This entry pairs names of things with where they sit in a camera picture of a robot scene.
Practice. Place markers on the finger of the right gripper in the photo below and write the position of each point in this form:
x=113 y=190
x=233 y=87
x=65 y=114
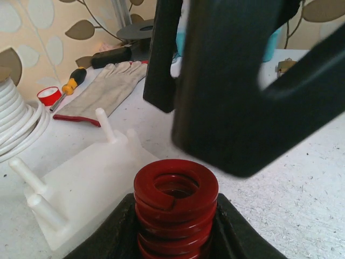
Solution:
x=160 y=86
x=222 y=116

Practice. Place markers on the white cable spool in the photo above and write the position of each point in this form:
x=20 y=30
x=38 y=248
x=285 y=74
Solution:
x=22 y=123

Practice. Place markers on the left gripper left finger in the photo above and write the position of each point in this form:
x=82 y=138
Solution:
x=115 y=238

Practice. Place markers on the beige work glove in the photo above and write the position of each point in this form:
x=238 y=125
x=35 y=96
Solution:
x=107 y=91

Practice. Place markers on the red white tape roll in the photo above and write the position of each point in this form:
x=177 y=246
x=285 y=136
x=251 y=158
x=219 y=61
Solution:
x=49 y=95

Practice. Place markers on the white four-peg base plate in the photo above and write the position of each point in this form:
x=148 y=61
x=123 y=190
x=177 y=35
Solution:
x=72 y=201

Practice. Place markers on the yellow-black bit driver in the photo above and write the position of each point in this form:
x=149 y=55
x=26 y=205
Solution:
x=77 y=77

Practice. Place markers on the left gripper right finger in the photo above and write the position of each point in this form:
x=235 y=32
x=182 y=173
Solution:
x=234 y=237

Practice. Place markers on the brass padlock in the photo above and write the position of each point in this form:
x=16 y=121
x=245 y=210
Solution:
x=284 y=65

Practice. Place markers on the black disc spool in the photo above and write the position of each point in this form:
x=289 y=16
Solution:
x=139 y=33

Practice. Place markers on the black case with sponge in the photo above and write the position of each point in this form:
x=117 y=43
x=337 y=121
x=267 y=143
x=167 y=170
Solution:
x=101 y=59

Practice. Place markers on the large red spring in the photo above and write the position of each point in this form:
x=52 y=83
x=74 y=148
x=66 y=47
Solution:
x=175 y=203

